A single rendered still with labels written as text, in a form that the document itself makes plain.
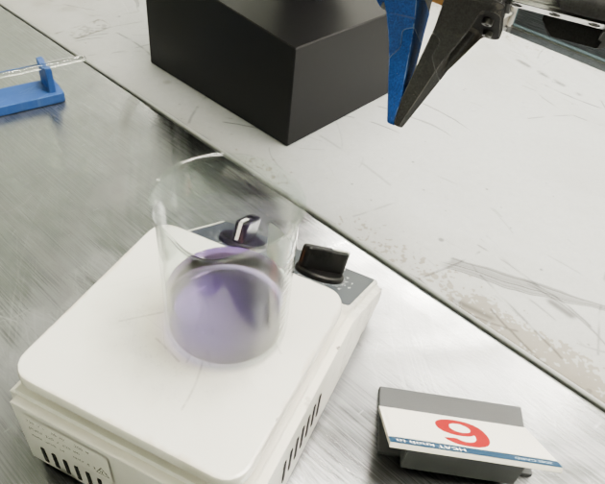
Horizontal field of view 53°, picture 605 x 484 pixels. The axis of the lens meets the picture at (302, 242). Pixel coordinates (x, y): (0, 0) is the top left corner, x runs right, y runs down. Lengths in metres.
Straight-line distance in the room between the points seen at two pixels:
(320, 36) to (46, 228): 0.28
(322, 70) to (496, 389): 0.32
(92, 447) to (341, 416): 0.15
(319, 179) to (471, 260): 0.15
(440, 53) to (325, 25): 0.25
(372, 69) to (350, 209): 0.18
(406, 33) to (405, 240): 0.20
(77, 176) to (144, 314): 0.26
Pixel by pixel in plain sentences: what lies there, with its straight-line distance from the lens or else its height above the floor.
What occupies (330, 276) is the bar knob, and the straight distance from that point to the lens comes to 0.38.
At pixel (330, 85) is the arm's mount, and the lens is 0.59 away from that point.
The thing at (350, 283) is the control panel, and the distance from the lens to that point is 0.39.
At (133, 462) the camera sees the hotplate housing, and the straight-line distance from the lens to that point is 0.30.
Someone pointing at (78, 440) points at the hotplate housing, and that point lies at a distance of 0.31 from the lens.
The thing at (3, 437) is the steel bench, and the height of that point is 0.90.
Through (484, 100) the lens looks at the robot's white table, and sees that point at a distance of 0.72.
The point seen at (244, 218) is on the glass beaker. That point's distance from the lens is 0.29.
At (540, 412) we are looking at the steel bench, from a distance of 0.43.
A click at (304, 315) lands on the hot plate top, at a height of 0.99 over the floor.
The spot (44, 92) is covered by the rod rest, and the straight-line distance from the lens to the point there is 0.65.
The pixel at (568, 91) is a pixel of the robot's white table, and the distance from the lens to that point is 0.79.
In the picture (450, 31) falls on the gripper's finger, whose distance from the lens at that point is 0.34.
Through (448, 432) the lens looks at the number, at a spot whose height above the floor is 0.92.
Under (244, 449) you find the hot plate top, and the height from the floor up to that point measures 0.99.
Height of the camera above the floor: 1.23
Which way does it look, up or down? 43 degrees down
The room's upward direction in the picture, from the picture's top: 7 degrees clockwise
